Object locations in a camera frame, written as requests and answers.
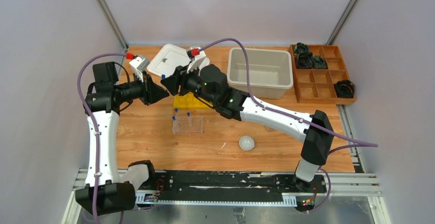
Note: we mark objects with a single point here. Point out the aluminium frame rail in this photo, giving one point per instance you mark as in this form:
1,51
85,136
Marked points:
338,185

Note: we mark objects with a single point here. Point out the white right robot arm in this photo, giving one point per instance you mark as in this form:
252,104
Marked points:
313,130

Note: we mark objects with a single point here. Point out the dark green ring part right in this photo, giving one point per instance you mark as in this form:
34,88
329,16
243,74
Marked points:
319,63

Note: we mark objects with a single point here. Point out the black ring part on tray edge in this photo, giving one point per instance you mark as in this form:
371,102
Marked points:
344,89

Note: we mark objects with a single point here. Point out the clear acrylic tube rack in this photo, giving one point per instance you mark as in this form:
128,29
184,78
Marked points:
183,127

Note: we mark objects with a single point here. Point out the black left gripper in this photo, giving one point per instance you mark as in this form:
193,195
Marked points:
147,88

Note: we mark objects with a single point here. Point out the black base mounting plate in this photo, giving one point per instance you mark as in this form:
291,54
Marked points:
228,186

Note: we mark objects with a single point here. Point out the yellow test tube rack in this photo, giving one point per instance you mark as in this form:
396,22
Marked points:
188,101

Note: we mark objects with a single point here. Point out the dark green ring part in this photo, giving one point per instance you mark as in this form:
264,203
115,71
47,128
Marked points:
319,63
300,48

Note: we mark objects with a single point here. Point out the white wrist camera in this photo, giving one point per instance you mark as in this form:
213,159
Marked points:
138,65
197,56

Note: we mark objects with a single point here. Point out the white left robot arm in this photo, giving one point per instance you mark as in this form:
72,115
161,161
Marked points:
106,191

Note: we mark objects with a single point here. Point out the wooden compartment tray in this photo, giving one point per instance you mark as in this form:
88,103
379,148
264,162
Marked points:
316,86

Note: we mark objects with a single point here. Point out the white plastic bin lid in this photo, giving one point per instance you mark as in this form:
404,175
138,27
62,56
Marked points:
168,58

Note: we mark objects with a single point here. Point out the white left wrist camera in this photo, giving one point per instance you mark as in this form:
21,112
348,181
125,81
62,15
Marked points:
138,65

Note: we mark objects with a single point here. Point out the white plastic bin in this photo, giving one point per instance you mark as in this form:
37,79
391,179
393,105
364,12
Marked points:
270,72

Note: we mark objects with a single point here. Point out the dark green ring part top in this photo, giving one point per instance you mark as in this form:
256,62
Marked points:
300,48

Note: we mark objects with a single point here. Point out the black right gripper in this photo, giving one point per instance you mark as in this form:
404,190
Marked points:
180,78

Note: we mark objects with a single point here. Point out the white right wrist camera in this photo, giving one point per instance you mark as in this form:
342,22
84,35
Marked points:
197,56

